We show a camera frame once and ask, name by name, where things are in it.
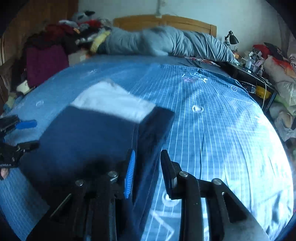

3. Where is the navy and grey garment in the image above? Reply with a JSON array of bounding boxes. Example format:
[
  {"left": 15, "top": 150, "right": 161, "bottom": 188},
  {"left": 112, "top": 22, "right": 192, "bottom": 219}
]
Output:
[{"left": 20, "top": 79, "right": 175, "bottom": 235}]

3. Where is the grey rolled duvet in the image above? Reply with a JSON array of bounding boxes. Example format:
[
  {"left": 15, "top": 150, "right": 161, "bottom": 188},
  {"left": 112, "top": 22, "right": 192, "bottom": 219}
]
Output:
[{"left": 96, "top": 26, "right": 238, "bottom": 65}]

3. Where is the black desk lamp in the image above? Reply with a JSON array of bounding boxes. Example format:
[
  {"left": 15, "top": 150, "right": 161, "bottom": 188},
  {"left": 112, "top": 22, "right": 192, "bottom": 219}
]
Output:
[{"left": 224, "top": 31, "right": 239, "bottom": 45}]

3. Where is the blue star patterned bedsheet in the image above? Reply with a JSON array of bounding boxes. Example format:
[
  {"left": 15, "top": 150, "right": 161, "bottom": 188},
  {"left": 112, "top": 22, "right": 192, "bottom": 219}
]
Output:
[{"left": 1, "top": 56, "right": 293, "bottom": 240}]

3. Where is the pile of bedding bags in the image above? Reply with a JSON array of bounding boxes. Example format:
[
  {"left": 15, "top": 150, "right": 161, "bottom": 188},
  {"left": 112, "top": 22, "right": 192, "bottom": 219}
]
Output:
[{"left": 263, "top": 55, "right": 295, "bottom": 141}]

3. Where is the grey plush toy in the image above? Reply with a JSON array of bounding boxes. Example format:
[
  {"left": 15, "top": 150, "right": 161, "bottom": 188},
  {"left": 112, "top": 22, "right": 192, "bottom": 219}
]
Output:
[{"left": 71, "top": 11, "right": 95, "bottom": 24}]

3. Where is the person's hand below gripper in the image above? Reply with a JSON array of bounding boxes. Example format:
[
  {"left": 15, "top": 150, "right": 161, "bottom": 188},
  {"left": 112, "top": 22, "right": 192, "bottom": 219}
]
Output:
[{"left": 0, "top": 168, "right": 9, "bottom": 181}]

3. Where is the maroon hanging cloth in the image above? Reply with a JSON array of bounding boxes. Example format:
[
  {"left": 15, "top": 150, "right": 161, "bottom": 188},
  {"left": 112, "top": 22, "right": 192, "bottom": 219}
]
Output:
[{"left": 26, "top": 45, "right": 69, "bottom": 88}]

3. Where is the wooden headboard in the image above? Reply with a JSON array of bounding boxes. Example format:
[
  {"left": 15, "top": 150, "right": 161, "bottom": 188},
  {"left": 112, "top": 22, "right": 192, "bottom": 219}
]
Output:
[{"left": 113, "top": 15, "right": 217, "bottom": 37}]

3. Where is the yellow pillow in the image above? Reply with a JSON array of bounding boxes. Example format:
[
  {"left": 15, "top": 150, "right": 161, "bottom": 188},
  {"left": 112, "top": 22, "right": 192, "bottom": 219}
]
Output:
[{"left": 90, "top": 31, "right": 111, "bottom": 53}]

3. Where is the dark cluttered bedside desk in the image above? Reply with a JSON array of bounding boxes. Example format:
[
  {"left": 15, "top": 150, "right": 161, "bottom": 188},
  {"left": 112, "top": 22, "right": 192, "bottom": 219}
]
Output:
[{"left": 218, "top": 62, "right": 278, "bottom": 113}]

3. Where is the brown wooden wardrobe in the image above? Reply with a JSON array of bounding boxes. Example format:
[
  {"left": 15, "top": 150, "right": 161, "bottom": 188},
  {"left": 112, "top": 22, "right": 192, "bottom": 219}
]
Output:
[{"left": 1, "top": 1, "right": 78, "bottom": 94}]

